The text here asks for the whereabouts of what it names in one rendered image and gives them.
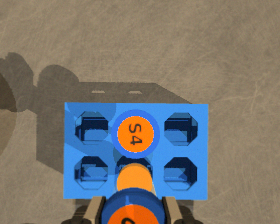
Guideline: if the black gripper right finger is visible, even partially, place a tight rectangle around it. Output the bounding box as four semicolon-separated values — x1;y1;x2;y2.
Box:
162;196;203;224

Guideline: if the blue tube rack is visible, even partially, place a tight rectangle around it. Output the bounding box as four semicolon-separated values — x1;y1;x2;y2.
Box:
64;102;208;200

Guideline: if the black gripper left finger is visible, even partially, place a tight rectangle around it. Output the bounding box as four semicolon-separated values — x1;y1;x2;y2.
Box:
61;196;106;224

